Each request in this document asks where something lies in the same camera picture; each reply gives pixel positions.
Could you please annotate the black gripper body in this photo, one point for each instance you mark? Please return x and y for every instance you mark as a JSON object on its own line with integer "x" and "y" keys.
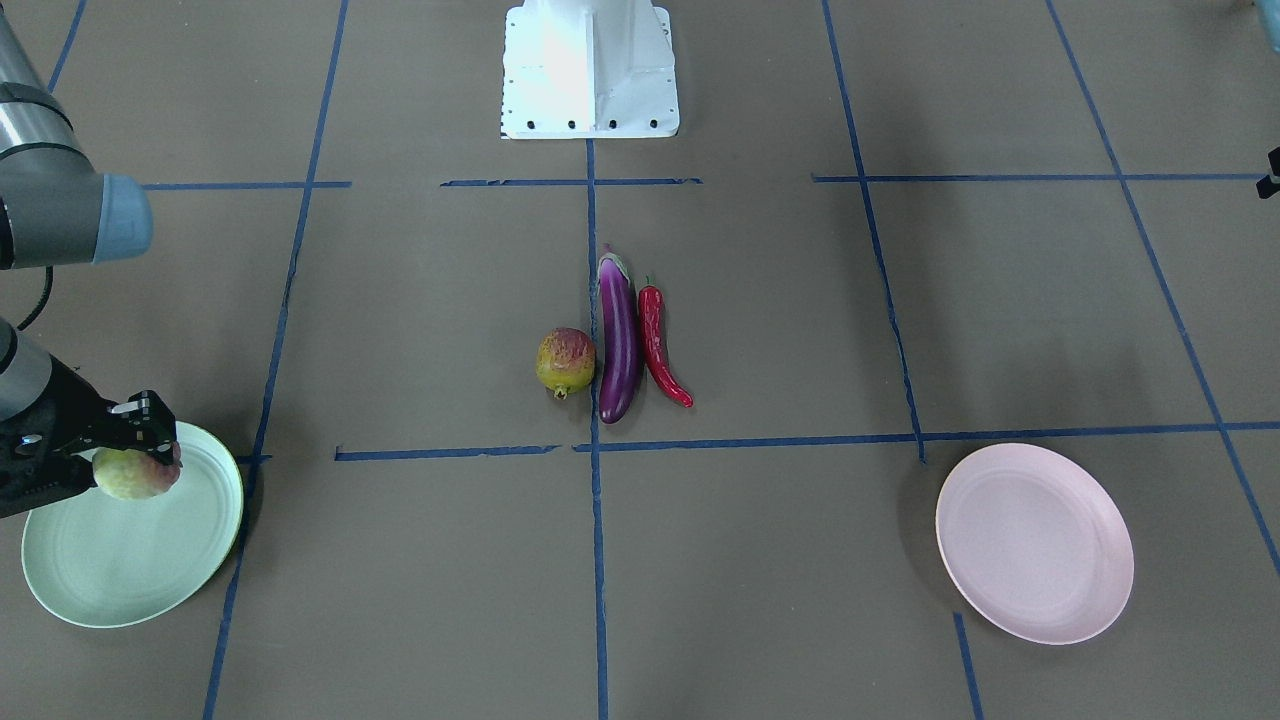
{"x": 62, "y": 402}

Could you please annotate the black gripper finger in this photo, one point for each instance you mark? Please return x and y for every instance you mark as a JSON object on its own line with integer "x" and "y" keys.
{"x": 142, "y": 423}

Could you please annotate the green pink peach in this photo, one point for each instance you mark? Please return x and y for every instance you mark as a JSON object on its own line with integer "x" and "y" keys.
{"x": 134, "y": 475}

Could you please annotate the red pomegranate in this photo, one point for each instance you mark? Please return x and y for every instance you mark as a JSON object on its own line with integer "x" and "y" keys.
{"x": 566, "y": 362}

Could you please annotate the purple eggplant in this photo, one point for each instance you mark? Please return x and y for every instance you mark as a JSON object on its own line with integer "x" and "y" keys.
{"x": 623, "y": 358}

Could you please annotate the red chili pepper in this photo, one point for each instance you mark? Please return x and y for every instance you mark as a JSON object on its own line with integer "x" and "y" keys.
{"x": 652, "y": 309}

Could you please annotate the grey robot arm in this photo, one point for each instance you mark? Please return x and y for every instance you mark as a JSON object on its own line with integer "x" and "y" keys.
{"x": 56, "y": 209}

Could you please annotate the green plate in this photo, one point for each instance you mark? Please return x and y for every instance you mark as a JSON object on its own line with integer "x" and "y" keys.
{"x": 104, "y": 562}

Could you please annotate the brown paper table mat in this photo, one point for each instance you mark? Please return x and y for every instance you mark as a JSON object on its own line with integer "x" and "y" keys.
{"x": 888, "y": 233}

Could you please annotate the pink plate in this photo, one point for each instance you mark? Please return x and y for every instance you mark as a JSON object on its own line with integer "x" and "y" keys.
{"x": 1034, "y": 544}

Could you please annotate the black object at edge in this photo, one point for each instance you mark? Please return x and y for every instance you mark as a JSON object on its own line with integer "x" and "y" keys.
{"x": 1268, "y": 186}

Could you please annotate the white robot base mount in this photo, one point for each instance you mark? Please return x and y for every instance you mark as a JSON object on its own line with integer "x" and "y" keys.
{"x": 588, "y": 69}

